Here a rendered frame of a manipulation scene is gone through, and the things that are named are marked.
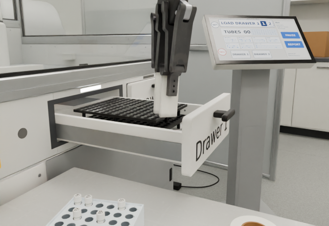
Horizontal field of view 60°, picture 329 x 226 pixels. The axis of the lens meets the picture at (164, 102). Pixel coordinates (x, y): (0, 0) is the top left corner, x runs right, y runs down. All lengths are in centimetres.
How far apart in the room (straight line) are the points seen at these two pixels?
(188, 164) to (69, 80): 37
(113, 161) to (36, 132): 31
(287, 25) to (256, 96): 41
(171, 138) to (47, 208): 26
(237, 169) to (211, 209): 111
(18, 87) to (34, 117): 7
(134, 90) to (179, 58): 52
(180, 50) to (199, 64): 203
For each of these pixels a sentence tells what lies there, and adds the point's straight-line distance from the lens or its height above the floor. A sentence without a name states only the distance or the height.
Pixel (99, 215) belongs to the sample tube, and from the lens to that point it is 46.
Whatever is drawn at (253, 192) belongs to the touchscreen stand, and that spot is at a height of 23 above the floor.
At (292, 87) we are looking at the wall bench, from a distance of 356.
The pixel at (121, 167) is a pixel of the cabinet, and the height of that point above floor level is 66.
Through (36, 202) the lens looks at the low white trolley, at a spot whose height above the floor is 76.
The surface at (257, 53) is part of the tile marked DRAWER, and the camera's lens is 146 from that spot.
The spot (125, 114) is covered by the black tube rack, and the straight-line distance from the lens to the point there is 64.
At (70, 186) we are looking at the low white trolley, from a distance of 65.
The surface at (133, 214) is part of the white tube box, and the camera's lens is 48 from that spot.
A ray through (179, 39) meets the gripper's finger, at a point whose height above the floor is 106.
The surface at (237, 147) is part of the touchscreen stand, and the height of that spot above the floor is 51.
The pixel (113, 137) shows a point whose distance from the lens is 60.
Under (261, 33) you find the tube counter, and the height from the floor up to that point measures 111.
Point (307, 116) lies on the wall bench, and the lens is 360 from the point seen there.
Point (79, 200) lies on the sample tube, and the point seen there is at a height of 80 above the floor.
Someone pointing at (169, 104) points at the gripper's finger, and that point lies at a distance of 46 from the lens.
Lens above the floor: 105
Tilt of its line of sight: 12 degrees down
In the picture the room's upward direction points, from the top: straight up
